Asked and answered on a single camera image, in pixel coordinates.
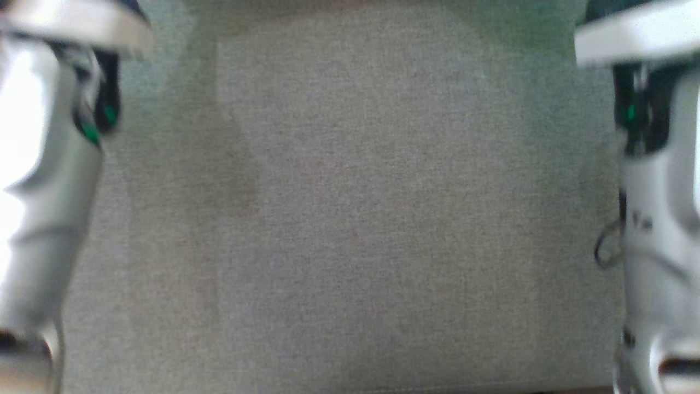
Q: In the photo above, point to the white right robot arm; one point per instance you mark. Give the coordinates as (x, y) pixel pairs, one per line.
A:
(661, 246)

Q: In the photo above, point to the black left wrist camera housing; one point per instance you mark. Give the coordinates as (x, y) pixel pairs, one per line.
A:
(106, 104)

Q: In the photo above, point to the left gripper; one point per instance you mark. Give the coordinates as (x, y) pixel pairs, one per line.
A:
(71, 22)

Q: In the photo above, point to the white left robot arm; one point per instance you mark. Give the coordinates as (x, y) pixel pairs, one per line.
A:
(38, 219)

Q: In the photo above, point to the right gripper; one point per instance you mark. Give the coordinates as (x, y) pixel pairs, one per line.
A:
(645, 35)

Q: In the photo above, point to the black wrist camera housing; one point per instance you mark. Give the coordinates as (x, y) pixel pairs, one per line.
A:
(642, 109)
(106, 104)

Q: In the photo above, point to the black right wrist camera housing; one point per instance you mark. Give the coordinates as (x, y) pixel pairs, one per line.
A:
(642, 109)

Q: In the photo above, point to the wide grey sofa chaise cushion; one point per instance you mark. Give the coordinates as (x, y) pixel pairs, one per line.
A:
(350, 219)

